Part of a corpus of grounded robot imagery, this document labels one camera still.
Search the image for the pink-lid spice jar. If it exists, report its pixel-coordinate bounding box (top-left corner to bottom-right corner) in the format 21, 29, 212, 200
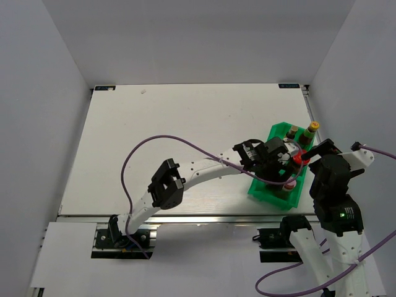
280, 180, 297, 200

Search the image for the green plastic bin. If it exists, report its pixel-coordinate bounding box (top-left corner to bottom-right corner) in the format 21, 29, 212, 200
247, 122, 314, 210

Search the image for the tall yellow-cap sauce bottle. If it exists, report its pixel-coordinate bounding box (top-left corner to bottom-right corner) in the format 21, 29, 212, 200
298, 121, 320, 147

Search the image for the red-lid jar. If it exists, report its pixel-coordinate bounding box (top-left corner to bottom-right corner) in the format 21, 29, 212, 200
290, 150, 311, 174

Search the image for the small beige-cap yellow-label bottle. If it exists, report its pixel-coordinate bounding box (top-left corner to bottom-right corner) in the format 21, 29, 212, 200
285, 125, 299, 140

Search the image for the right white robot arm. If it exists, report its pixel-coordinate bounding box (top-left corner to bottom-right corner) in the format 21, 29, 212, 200
279, 139, 374, 296

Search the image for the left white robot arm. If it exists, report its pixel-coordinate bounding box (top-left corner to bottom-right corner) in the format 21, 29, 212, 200
108, 137, 300, 247

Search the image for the blue corner label right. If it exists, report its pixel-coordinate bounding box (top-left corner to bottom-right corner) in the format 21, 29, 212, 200
278, 83, 300, 88

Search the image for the blue corner label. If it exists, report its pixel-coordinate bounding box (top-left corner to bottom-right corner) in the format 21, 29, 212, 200
278, 83, 300, 88
93, 85, 116, 92

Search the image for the blue corner label left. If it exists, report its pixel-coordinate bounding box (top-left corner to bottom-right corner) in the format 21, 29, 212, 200
93, 85, 116, 92

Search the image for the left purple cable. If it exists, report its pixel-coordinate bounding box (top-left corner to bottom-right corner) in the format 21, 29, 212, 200
120, 134, 306, 260

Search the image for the purple cable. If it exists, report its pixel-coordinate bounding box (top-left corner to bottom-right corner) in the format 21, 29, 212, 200
255, 142, 396, 295
120, 134, 306, 260

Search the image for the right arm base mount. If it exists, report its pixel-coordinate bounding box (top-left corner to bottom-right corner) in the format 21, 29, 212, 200
252, 215, 312, 263

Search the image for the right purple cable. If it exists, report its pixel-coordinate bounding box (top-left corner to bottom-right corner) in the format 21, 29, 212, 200
255, 142, 396, 295

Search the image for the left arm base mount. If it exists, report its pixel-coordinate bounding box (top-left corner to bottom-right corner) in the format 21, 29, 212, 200
91, 215, 156, 260

